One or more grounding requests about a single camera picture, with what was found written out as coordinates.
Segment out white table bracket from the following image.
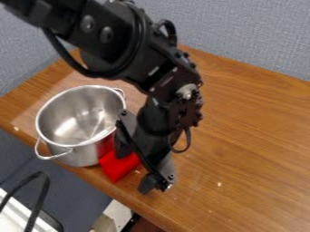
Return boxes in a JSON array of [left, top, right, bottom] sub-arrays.
[[88, 199, 139, 232]]

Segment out red block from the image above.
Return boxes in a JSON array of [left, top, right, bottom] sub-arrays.
[[99, 150, 140, 182]]

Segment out black cable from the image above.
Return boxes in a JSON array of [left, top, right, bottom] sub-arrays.
[[0, 170, 52, 232]]

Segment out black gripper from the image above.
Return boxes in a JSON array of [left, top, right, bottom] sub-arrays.
[[114, 99, 202, 195]]

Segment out metal pot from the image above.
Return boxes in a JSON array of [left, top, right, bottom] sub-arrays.
[[34, 85, 126, 167]]

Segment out white equipment box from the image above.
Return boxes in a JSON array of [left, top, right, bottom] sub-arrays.
[[0, 198, 64, 232]]

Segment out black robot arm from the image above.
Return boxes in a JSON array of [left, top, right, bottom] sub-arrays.
[[0, 0, 203, 194]]

